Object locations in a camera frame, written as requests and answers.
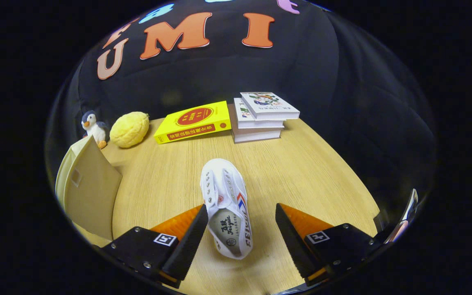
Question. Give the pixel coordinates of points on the beige fabric storage box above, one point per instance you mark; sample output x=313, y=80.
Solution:
x=92, y=192

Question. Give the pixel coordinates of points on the black backdrop cloth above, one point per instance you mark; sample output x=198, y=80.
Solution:
x=219, y=73

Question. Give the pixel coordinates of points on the yellow round plush cushion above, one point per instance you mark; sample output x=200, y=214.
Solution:
x=129, y=130

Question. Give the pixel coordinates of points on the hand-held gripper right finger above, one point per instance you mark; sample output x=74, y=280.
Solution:
x=297, y=248

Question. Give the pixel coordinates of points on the penguin plush toy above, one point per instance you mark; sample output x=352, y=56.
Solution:
x=94, y=129

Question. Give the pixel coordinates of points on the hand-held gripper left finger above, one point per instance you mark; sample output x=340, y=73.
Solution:
x=187, y=248

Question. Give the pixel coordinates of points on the yellow book with red circle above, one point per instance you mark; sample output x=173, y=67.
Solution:
x=211, y=114

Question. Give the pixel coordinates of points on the white canvas shoe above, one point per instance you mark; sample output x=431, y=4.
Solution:
x=223, y=184

